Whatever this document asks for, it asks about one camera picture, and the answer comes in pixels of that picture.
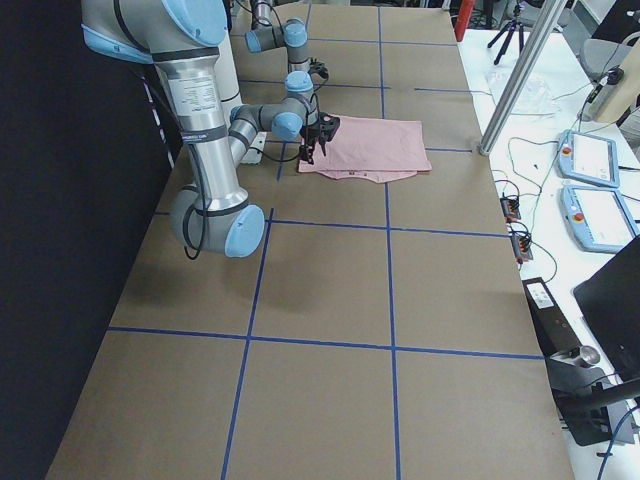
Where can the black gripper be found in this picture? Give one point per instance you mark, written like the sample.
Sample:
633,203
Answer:
311,135
315,65

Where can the pink Snoopy t-shirt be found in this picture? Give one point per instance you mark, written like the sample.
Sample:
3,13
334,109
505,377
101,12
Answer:
377,150

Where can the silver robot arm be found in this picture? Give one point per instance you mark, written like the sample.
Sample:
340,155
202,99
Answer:
268,32
188,44

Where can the red cylinder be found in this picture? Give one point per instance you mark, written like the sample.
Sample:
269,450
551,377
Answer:
465,12

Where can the black tripod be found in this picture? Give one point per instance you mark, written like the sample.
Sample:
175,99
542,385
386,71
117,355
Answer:
514,27

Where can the brown paper table cover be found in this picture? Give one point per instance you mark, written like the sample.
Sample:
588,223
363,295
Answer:
379,331

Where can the orange circuit board upper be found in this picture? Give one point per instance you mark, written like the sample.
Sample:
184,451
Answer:
510,206

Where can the orange circuit board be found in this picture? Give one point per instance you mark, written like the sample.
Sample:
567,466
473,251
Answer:
510,206
521,246

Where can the clear plastic bag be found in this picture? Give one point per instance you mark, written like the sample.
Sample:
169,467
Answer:
535,99

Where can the orange circuit board lower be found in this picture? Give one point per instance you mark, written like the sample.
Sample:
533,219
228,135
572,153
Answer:
521,246

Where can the upper teach pendant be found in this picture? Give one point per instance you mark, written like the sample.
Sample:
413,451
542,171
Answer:
588,158

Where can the teach pendant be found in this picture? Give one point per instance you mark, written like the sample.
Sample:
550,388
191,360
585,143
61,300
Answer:
588,158
598,218

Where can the lower teach pendant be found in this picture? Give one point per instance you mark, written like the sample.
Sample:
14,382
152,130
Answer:
598,218

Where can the black box device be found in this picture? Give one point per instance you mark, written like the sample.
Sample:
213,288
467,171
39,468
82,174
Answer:
554,333

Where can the black monitor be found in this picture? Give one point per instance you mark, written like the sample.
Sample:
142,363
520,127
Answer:
609,303

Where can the metal knob stand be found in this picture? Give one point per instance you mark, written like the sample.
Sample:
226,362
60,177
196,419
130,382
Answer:
574,369

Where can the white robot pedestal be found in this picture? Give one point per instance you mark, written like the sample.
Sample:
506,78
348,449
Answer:
230,96

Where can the aluminium frame post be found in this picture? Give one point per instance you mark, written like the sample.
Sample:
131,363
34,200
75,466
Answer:
533,47

